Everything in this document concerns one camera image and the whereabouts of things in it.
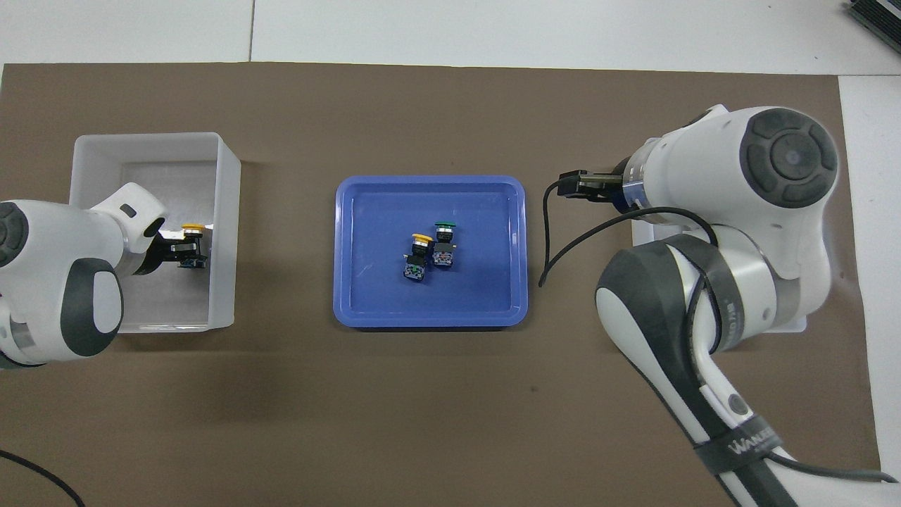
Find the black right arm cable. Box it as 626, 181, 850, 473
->
538, 180, 900, 485

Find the dark ribbed device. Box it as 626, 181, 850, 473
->
847, 0, 901, 44

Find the brown paper table mat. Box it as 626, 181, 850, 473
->
0, 62, 884, 507

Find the green push button switch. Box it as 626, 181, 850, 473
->
431, 220, 457, 268

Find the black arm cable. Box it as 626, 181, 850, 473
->
0, 449, 87, 507
538, 180, 900, 485

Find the blue plastic tray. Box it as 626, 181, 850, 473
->
333, 175, 529, 330

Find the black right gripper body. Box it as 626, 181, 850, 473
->
588, 161, 629, 211

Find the translucent white plastic box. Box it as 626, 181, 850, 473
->
69, 132, 242, 333
631, 211, 808, 335

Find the yellow push button switch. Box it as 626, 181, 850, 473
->
176, 223, 210, 270
403, 232, 434, 282

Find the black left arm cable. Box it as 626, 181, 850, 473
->
0, 449, 87, 507

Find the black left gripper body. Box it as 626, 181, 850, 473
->
132, 232, 177, 275

